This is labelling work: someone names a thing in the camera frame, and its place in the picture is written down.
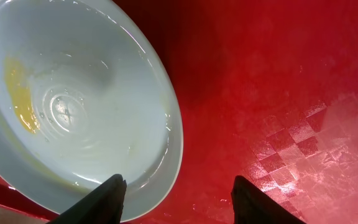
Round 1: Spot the red plastic tray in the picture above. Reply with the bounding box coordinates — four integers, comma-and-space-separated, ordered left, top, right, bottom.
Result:
0, 0, 358, 223

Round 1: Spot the light blue plate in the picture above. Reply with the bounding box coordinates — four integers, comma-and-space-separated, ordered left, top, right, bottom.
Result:
0, 0, 183, 222

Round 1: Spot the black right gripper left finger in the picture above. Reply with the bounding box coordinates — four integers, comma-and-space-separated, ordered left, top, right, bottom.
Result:
47, 174, 127, 224

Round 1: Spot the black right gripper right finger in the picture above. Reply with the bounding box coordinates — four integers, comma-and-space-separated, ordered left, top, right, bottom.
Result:
231, 175, 305, 224

